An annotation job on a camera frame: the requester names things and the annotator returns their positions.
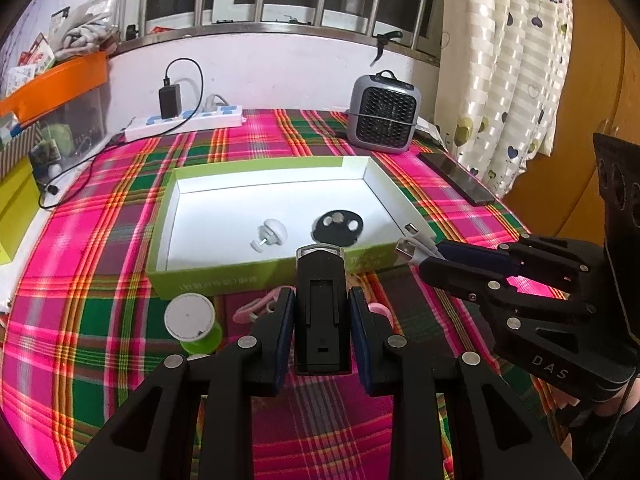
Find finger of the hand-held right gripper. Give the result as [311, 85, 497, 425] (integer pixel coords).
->
[440, 234, 606, 293]
[419, 257, 598, 321]

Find red white paper packets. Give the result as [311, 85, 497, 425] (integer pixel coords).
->
[15, 35, 57, 77]

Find clear bin with orange lid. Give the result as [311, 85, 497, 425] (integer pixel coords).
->
[0, 52, 111, 181]

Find black smartphone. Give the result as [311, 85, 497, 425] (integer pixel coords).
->
[418, 151, 496, 206]

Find black handheld device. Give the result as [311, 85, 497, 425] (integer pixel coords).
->
[295, 244, 347, 376]

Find person's right hand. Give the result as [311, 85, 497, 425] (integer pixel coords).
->
[552, 377, 640, 420]

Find grey mini fan heater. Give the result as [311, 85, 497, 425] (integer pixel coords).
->
[347, 70, 421, 151]

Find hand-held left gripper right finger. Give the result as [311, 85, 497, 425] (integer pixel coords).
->
[348, 287, 583, 480]

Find green and white cardboard box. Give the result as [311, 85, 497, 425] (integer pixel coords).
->
[146, 156, 437, 301]

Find white paper sheet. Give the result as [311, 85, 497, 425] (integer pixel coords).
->
[417, 116, 448, 151]

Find white power cord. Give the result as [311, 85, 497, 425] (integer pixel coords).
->
[202, 92, 236, 111]

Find black charger adapter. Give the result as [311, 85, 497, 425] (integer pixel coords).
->
[158, 77, 182, 120]

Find white USB cable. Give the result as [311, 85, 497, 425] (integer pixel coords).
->
[395, 222, 442, 267]

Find black clip on sill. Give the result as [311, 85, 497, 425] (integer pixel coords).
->
[370, 31, 403, 67]

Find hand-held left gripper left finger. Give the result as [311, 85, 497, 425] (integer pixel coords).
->
[62, 287, 296, 480]

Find white heart print curtain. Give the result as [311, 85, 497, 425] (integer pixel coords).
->
[432, 0, 573, 196]

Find green spool with white top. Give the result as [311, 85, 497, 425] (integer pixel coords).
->
[164, 294, 223, 356]

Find black round disc with holes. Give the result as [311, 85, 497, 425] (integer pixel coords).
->
[312, 209, 364, 246]

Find pink green plaid tablecloth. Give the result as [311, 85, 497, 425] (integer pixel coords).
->
[0, 107, 601, 480]

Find grey white cloth gloves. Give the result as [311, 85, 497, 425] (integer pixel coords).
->
[52, 0, 123, 58]

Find zigzag striped box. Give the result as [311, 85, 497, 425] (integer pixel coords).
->
[0, 120, 46, 181]

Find pink plastic clip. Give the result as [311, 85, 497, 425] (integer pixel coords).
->
[233, 287, 293, 325]

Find black charger cable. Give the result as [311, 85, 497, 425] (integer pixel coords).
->
[39, 57, 205, 209]

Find white power strip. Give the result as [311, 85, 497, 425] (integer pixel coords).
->
[124, 105, 247, 142]

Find yellow cardboard box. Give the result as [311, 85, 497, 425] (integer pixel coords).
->
[0, 157, 42, 266]

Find wooden cabinet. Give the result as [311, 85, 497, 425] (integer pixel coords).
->
[500, 0, 640, 251]

